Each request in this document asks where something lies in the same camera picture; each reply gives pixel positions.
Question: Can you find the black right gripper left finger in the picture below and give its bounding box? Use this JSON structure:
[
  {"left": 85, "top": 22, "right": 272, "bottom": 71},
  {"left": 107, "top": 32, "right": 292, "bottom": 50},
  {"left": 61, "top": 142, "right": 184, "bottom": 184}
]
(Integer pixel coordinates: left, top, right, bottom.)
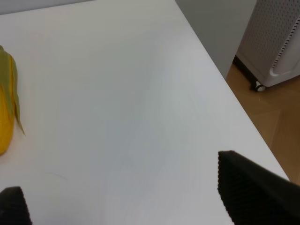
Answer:
[{"left": 0, "top": 186, "right": 32, "bottom": 225}]

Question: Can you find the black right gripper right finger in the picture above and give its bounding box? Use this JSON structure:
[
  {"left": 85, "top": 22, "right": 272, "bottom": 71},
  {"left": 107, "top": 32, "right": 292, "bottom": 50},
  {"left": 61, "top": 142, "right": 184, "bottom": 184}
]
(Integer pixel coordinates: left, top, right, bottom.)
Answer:
[{"left": 217, "top": 150, "right": 300, "bottom": 225}]

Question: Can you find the yellow toy corn cob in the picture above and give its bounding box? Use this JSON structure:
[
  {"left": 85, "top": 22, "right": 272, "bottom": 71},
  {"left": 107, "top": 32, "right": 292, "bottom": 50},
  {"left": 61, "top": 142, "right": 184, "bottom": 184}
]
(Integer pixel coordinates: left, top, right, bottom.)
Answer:
[{"left": 0, "top": 46, "right": 25, "bottom": 155}]

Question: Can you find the white perforated air purifier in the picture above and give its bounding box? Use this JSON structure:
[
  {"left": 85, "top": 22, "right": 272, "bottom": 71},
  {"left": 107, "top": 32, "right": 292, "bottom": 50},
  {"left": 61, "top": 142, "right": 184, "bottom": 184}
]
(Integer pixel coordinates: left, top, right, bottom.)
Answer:
[{"left": 236, "top": 0, "right": 300, "bottom": 91}]

